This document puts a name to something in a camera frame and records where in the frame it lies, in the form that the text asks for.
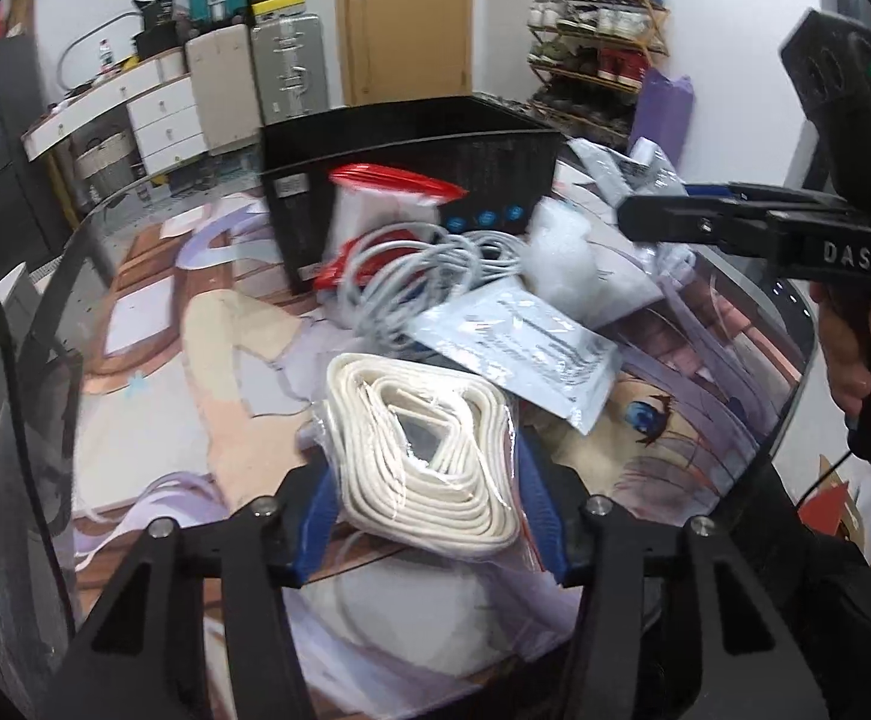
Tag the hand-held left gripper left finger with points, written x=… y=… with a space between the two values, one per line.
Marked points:
x=314 y=532

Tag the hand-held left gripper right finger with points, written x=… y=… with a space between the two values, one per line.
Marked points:
x=545 y=521

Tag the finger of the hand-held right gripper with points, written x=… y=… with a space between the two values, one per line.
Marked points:
x=773 y=192
x=675 y=219

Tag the person's right hand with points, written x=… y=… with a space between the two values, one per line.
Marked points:
x=844 y=360

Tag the crumpled silver foil bags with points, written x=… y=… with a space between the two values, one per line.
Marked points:
x=623 y=165

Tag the purple bag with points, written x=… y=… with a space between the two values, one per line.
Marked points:
x=664 y=109

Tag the white crumpled plastic bags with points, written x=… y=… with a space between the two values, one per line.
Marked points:
x=563 y=247

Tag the silver foil packet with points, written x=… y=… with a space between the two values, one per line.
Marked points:
x=514 y=349

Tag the wooden shoe rack with shoes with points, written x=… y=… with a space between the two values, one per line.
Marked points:
x=593 y=52

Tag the printed desk mat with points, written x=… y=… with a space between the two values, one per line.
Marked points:
x=203 y=360

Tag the black storage box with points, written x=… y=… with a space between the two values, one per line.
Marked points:
x=435 y=139

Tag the red-topped clear zip bag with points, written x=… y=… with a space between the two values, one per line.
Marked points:
x=375 y=202

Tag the wooden door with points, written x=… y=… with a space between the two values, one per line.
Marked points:
x=405 y=22

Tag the silver suitcase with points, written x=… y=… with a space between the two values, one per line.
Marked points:
x=289 y=67

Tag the woven laundry basket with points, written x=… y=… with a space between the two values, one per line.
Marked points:
x=105 y=165

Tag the white drawer desk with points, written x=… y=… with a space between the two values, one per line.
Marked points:
x=165 y=109

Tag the beige suitcase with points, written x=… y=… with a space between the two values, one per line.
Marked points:
x=224 y=90

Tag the black cabinet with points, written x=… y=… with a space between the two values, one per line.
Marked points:
x=0 y=142

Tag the plastic water bottle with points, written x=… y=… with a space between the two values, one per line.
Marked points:
x=105 y=56

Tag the black bag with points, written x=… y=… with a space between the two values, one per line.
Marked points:
x=156 y=26

